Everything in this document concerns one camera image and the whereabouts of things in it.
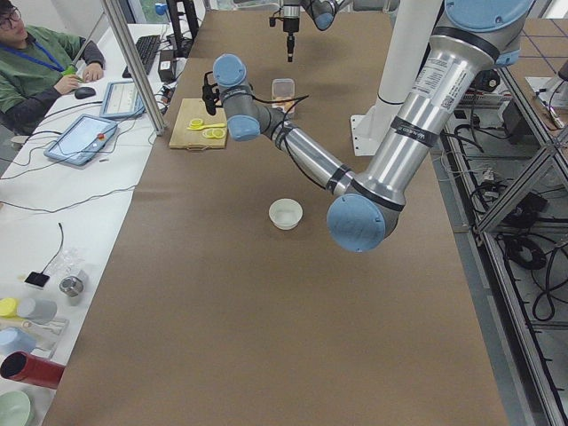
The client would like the black computer mouse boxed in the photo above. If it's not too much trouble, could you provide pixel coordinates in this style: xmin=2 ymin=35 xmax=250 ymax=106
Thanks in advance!
xmin=74 ymin=87 xmax=97 ymax=100

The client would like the black power adapter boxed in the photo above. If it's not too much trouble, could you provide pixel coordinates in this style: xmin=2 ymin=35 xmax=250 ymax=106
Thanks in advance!
xmin=158 ymin=50 xmax=177 ymax=83

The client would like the black keyboard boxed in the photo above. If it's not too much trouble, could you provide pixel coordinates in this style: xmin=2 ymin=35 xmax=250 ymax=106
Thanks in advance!
xmin=135 ymin=35 xmax=161 ymax=75

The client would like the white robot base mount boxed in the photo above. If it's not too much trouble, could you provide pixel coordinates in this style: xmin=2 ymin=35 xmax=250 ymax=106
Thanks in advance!
xmin=351 ymin=0 xmax=427 ymax=156

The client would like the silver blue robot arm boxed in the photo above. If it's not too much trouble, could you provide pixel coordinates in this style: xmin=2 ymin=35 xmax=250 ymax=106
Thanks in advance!
xmin=212 ymin=1 xmax=531 ymax=252
xmin=269 ymin=0 xmax=351 ymax=63

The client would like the white bowl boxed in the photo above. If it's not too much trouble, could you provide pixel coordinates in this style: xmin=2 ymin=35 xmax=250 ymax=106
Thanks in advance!
xmin=268 ymin=198 xmax=304 ymax=231

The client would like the person's hand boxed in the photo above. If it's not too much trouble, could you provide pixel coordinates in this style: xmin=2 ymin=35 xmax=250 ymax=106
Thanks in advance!
xmin=82 ymin=62 xmax=104 ymax=83

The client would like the small black square device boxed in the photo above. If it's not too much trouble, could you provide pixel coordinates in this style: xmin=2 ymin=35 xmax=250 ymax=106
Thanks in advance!
xmin=24 ymin=272 xmax=50 ymax=288

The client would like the person in green shirt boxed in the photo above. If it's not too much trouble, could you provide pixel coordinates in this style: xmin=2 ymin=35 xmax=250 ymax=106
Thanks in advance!
xmin=1 ymin=1 xmax=105 ymax=135

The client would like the clear plastic egg box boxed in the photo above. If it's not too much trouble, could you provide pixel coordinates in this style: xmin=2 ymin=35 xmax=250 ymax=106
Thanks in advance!
xmin=271 ymin=78 xmax=296 ymax=118

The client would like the aluminium frame post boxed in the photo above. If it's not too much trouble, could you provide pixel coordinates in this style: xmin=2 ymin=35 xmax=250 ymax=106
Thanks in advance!
xmin=100 ymin=0 xmax=166 ymax=136

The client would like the light blue cup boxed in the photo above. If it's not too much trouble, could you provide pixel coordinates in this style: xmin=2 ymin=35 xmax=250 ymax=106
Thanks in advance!
xmin=0 ymin=327 xmax=36 ymax=355

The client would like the light green bowl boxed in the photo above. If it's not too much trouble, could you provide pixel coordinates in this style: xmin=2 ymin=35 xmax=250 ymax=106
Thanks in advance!
xmin=0 ymin=390 xmax=33 ymax=426

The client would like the red cylinder cup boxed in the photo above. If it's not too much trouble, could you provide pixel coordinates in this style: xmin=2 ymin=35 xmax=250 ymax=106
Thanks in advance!
xmin=1 ymin=351 xmax=66 ymax=390

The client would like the bamboo cutting board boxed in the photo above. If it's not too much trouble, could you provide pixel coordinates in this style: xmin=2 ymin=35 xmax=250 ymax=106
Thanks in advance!
xmin=169 ymin=99 xmax=228 ymax=151

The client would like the blue teach pendant tablet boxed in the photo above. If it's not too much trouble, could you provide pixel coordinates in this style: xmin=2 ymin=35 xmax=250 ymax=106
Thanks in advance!
xmin=43 ymin=114 xmax=118 ymax=166

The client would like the yellow cup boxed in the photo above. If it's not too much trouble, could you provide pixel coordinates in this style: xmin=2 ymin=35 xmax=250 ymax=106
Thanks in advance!
xmin=0 ymin=297 xmax=20 ymax=318

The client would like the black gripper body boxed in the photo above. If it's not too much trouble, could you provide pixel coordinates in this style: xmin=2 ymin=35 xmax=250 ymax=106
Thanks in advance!
xmin=201 ymin=71 xmax=220 ymax=116
xmin=269 ymin=16 xmax=300 ymax=62

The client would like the grey cup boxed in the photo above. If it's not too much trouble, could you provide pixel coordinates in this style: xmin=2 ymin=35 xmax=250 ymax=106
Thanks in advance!
xmin=17 ymin=297 xmax=58 ymax=324

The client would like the lemon slice toy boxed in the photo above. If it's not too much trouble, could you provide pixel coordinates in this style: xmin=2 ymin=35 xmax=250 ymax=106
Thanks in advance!
xmin=189 ymin=118 xmax=204 ymax=129
xmin=201 ymin=128 xmax=226 ymax=139

